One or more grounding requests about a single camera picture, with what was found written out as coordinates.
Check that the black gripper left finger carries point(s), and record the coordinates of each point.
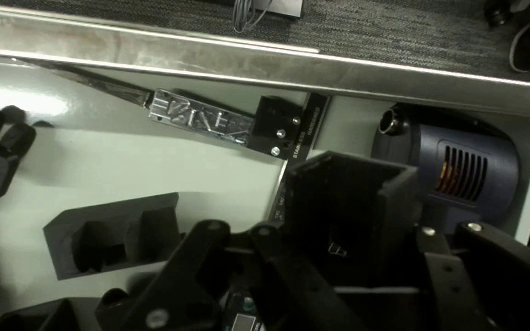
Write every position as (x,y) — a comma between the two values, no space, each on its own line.
(179,288)

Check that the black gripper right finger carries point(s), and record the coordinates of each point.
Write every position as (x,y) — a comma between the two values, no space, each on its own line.
(505,288)

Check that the long black plastic block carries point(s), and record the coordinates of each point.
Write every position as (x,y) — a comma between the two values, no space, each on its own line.
(45,316)

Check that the black plastic bracket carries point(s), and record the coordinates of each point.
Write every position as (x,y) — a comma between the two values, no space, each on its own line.
(350,203)

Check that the black steel tool drawer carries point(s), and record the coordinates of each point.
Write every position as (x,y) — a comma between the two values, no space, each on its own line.
(216,58)

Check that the dark grey cutout block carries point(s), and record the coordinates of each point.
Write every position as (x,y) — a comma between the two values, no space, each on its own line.
(148,227)

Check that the dark blue rotary tool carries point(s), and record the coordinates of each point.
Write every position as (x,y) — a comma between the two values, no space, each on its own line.
(492,154)

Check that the black round foot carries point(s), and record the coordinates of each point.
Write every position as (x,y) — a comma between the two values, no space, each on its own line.
(499,12)

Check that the white flat piece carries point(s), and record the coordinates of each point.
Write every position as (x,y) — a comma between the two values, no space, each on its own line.
(289,9)

